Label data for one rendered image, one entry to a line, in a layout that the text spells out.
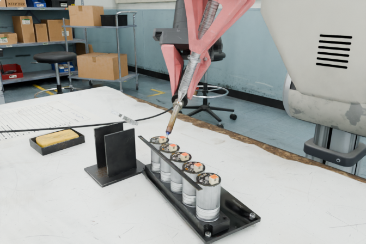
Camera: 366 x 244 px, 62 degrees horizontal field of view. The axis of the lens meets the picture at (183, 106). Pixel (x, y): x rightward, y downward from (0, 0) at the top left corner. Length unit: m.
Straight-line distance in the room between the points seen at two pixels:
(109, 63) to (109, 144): 3.27
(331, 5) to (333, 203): 0.38
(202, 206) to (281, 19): 0.48
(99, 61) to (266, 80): 1.91
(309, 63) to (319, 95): 0.07
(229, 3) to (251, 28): 3.11
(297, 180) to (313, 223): 0.09
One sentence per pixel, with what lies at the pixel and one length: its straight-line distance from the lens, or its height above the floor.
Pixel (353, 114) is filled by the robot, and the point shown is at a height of 0.79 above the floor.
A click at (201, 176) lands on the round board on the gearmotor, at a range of 0.32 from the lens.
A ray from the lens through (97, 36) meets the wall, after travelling 5.32.
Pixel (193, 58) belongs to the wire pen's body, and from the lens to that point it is 0.35.
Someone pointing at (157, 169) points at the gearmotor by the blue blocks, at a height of 0.78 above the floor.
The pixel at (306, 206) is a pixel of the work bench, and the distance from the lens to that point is 0.41.
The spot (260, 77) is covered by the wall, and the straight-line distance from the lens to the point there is 3.40.
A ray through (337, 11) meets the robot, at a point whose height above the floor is 0.97.
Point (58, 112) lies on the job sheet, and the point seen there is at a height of 0.75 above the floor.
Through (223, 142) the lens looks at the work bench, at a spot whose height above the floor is 0.75.
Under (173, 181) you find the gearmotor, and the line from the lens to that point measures 0.36.
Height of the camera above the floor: 0.97
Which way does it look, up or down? 17 degrees down
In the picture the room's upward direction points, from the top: straight up
